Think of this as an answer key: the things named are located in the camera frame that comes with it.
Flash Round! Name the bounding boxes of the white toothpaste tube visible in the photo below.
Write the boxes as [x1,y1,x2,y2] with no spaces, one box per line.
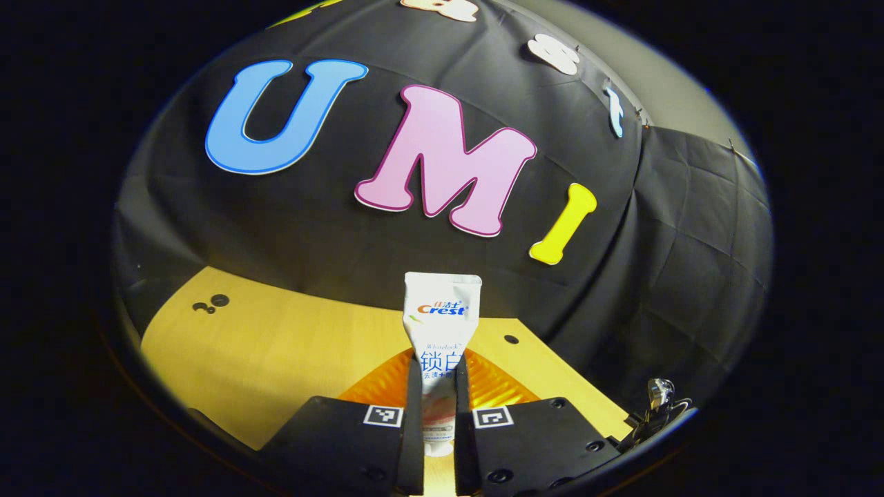
[403,271,483,458]

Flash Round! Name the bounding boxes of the black backdrop cloth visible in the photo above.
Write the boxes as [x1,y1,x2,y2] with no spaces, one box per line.
[110,0,774,415]

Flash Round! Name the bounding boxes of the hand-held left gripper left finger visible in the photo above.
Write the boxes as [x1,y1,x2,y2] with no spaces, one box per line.
[257,347,425,497]

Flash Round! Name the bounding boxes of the wooden desktop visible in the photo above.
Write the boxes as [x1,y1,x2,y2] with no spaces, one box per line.
[140,267,633,497]

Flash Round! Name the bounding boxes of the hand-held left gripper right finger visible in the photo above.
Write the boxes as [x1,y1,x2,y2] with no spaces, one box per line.
[452,347,622,497]

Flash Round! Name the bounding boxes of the shiny metal object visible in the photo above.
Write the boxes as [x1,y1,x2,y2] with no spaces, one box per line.
[622,378,695,446]

